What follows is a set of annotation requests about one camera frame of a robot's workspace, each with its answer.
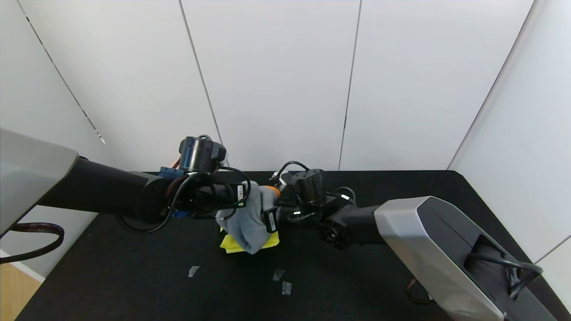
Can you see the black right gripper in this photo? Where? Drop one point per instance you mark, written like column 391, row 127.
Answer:
column 270, row 220

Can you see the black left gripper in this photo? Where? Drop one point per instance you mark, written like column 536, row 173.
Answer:
column 241, row 193

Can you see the grey towel orange white pattern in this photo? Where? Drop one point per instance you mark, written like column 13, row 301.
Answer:
column 250, row 223

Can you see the yellow microfibre towel black edging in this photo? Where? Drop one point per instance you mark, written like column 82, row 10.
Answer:
column 232, row 244

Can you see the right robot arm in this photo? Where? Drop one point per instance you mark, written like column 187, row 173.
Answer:
column 446, row 254

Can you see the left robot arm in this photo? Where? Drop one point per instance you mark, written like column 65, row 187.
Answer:
column 89, row 183

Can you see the clear tape piece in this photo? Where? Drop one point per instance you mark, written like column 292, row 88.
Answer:
column 278, row 274
column 193, row 271
column 286, row 288

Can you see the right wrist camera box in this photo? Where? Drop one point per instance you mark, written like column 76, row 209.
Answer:
column 279, row 180

